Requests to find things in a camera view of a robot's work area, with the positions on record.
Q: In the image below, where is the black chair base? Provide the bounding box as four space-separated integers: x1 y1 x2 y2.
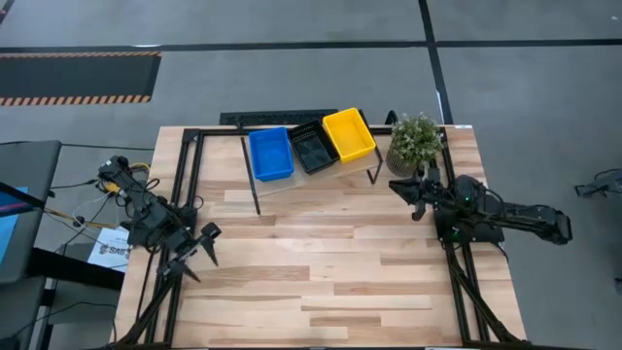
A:
573 168 622 210

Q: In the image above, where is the black hazard-striped floor mat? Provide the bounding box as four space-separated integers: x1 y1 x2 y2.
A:
0 51 163 107

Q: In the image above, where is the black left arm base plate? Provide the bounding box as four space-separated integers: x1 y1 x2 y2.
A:
121 218 198 248

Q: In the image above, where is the yellow cable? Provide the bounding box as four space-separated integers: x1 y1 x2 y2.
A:
103 161 151 194

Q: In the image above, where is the blue plastic basket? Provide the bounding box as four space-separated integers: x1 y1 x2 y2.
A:
247 126 296 183

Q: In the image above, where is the black aluminium table frame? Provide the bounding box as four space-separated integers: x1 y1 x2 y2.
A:
111 124 531 350

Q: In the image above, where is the black perforated panel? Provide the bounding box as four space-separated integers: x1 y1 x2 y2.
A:
219 109 339 127

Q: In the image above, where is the white printed paper sheet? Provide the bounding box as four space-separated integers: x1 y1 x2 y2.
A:
86 226 132 273

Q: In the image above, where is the black plastic basket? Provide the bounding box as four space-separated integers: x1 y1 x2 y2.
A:
286 120 341 175

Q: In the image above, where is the tan cable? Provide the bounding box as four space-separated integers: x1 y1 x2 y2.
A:
44 207 107 230

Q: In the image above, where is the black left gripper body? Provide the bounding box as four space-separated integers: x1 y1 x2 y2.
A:
162 225 206 267

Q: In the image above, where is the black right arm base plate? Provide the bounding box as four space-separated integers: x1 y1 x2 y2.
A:
433 203 509 244

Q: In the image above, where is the yellow plastic basket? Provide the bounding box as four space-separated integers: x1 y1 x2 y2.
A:
322 107 378 164

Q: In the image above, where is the grey desk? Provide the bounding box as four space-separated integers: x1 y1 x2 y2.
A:
0 140 63 286

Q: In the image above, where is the black desk crossbar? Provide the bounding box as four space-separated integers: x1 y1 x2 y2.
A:
26 246 126 292

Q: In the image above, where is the blue screen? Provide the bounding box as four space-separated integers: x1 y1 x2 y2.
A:
0 187 30 266

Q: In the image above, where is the potted green plant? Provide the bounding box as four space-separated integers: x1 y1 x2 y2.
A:
385 112 446 179

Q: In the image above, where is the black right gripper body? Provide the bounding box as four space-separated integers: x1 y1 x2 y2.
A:
419 166 457 211

